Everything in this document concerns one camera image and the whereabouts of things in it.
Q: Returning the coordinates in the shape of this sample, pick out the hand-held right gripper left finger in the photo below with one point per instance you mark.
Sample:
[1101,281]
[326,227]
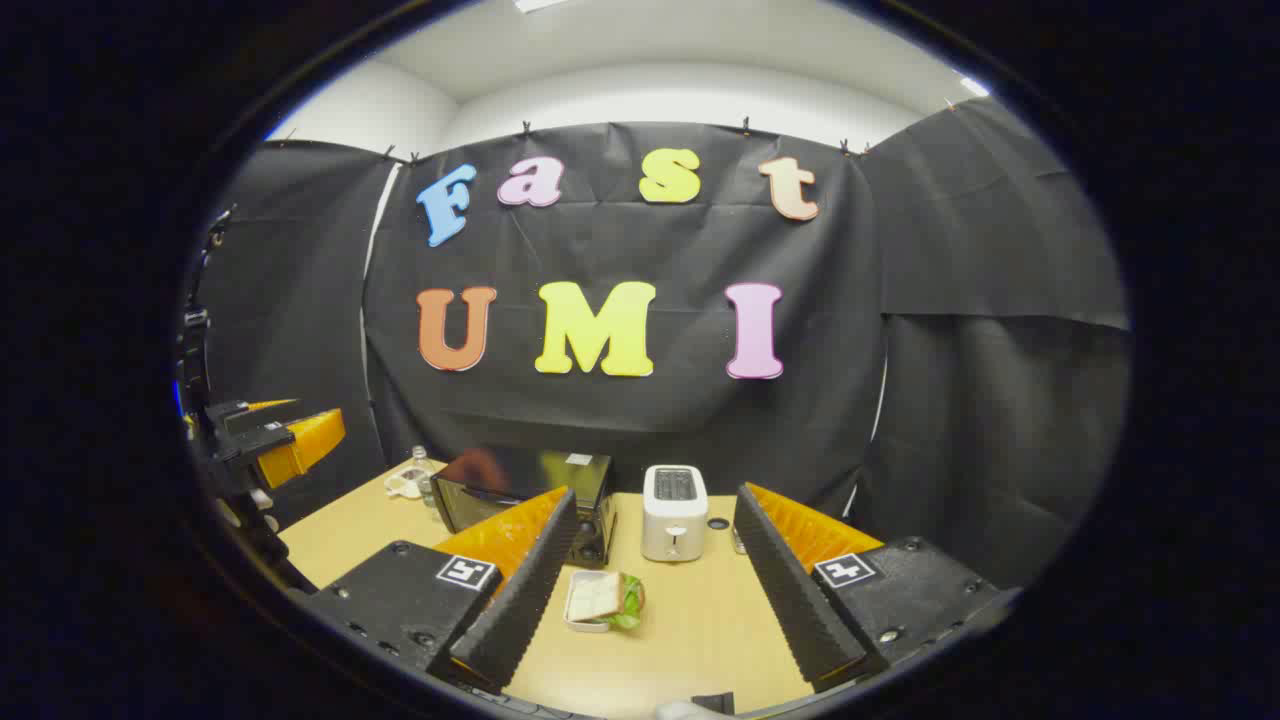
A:
[520,600]

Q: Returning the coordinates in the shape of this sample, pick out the small black pad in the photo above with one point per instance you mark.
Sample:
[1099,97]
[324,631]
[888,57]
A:
[714,702]

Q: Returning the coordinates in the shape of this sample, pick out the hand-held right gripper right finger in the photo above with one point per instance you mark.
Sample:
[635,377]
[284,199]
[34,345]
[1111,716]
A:
[790,590]

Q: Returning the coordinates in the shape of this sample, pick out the clear plastic bottle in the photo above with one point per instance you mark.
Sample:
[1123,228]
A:
[422,470]

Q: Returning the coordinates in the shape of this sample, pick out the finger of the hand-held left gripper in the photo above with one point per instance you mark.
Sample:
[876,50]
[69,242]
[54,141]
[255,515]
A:
[250,410]
[300,445]

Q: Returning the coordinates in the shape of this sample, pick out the white rectangular dish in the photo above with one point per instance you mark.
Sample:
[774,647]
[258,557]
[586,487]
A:
[572,615]

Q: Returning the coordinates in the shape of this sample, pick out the white toaster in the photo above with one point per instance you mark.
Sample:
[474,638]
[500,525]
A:
[674,515]

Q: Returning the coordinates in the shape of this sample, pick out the black electric oven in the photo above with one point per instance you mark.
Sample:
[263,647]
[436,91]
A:
[510,475]

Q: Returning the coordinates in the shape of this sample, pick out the lettuce sandwich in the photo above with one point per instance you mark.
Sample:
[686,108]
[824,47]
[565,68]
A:
[605,598]

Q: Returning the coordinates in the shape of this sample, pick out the clear utensil holder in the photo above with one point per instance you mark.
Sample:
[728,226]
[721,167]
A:
[738,542]

